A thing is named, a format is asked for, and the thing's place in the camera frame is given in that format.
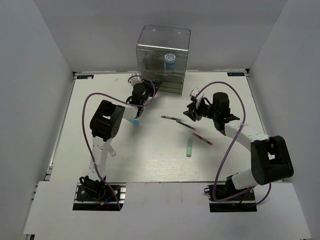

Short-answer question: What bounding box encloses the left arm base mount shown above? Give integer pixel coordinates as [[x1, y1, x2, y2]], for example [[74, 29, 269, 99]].
[[72, 182, 127, 212]]

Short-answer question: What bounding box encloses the blue pen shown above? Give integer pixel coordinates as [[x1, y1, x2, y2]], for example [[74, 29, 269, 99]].
[[176, 120, 196, 131]]

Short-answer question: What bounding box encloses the blue highlighter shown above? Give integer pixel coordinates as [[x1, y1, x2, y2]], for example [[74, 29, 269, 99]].
[[127, 117, 140, 126]]

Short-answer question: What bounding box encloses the purple cable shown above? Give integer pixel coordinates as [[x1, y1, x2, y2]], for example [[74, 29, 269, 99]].
[[82, 76, 158, 210], [194, 81, 272, 207]]

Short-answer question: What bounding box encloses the clear plastic drawer organizer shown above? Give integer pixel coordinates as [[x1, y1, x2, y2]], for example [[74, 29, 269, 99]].
[[136, 24, 191, 95]]

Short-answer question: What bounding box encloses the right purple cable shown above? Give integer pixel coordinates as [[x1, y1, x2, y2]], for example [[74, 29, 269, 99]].
[[194, 81, 272, 207]]

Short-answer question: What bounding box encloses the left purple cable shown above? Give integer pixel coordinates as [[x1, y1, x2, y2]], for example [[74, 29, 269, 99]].
[[82, 76, 158, 210]]

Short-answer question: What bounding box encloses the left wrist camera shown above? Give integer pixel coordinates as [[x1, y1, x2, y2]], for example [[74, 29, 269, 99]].
[[128, 73, 142, 87]]

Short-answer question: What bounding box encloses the orange highlighter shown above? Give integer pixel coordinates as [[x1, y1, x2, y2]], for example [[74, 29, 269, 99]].
[[108, 145, 117, 157]]

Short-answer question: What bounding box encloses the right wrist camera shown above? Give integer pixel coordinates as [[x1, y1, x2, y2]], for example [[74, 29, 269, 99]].
[[189, 87, 204, 109]]

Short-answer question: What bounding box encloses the green pen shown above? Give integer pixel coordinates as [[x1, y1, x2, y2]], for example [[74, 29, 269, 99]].
[[161, 115, 187, 123]]

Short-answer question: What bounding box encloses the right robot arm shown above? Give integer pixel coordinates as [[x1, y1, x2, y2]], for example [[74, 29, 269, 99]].
[[184, 88, 294, 200]]

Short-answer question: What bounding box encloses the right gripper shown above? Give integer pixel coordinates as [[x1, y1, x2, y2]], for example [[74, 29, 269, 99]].
[[183, 98, 219, 122]]

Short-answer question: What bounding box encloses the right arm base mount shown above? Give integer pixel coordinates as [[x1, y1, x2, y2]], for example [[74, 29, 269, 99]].
[[203, 182, 257, 213]]

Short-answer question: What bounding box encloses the blue white round tape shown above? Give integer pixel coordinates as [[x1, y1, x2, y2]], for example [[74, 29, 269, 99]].
[[164, 53, 176, 70]]

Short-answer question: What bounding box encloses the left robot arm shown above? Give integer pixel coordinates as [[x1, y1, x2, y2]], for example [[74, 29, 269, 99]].
[[83, 78, 162, 200]]

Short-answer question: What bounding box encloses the red pen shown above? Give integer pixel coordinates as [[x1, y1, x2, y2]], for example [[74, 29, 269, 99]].
[[192, 132, 213, 146]]

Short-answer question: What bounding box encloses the green highlighter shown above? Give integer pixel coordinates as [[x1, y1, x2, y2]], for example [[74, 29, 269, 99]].
[[186, 136, 193, 157]]

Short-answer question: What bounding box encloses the left blue corner label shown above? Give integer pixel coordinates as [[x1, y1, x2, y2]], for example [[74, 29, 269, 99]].
[[76, 74, 94, 80]]

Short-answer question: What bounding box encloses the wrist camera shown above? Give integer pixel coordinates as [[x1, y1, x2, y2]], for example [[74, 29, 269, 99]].
[[189, 87, 204, 109], [128, 73, 142, 87]]

